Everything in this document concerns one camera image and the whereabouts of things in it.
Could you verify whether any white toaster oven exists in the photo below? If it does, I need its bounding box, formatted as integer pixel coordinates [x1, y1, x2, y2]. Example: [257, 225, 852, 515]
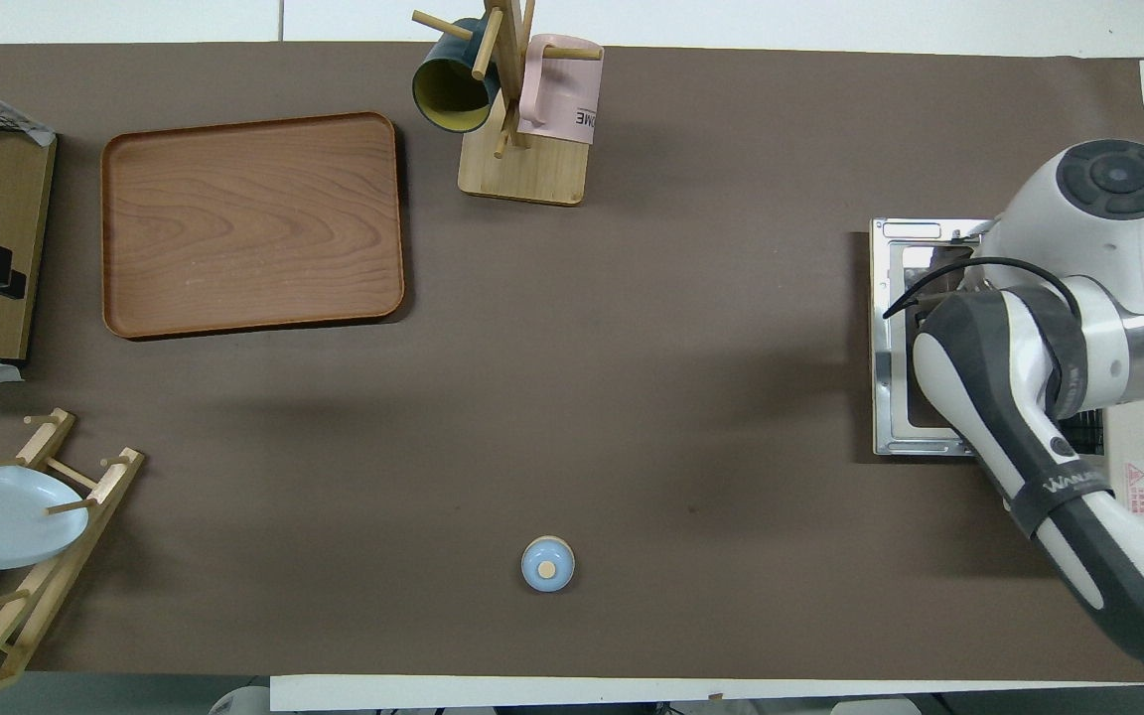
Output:
[868, 216, 1144, 539]

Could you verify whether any wooden serving tray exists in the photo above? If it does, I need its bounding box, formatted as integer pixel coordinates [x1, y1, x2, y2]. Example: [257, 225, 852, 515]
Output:
[100, 111, 406, 341]

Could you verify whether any wooden dish rack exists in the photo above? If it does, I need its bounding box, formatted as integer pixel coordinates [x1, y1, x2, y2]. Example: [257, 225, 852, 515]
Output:
[0, 407, 146, 708]

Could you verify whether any dark green mug yellow inside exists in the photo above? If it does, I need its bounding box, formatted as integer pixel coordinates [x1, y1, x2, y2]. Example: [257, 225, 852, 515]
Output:
[411, 18, 501, 135]

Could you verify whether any wooden mug tree stand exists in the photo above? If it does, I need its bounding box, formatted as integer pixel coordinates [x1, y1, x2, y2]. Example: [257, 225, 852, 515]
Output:
[411, 0, 605, 208]

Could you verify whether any pink mug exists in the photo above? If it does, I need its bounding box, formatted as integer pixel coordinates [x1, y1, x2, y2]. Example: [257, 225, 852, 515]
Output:
[517, 33, 605, 147]

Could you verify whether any small blue jar wooden knob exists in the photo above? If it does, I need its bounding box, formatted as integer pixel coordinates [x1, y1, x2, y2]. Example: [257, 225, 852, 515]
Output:
[520, 535, 576, 595]

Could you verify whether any brown table mat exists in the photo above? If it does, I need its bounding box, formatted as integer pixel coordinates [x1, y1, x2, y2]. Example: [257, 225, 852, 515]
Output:
[0, 42, 1144, 686]

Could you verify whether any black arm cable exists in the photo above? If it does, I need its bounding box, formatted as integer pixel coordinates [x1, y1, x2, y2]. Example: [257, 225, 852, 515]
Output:
[882, 256, 1081, 321]

